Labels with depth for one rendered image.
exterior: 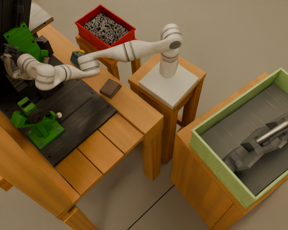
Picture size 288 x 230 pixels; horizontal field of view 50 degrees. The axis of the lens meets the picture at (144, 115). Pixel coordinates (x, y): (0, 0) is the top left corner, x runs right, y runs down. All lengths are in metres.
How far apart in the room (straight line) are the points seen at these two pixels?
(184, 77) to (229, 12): 1.82
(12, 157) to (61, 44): 1.13
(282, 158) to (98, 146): 0.90
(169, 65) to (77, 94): 0.52
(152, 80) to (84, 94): 0.38
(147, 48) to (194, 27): 1.81
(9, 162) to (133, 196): 1.53
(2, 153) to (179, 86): 1.07
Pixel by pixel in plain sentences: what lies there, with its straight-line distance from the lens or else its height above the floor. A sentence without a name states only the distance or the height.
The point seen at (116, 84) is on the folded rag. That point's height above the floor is 0.93.
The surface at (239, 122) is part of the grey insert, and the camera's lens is 1.68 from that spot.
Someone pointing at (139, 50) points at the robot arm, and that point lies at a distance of 1.48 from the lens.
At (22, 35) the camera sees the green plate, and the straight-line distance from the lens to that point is 1.59.
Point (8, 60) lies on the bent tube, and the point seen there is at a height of 1.19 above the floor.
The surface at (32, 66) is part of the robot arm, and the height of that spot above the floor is 1.32.
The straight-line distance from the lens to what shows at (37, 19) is 1.79.
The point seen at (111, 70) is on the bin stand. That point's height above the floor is 0.73.
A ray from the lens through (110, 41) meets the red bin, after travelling 1.93.
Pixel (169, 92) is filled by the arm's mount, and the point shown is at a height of 0.89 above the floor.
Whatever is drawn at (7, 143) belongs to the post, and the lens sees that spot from 0.88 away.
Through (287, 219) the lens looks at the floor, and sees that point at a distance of 2.50.
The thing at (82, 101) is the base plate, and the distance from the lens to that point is 1.67.
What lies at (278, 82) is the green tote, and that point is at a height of 0.87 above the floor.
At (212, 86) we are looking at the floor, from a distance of 2.82.
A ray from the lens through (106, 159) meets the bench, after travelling 1.52.
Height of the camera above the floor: 2.28
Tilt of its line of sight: 60 degrees down
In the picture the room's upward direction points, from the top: 4 degrees counter-clockwise
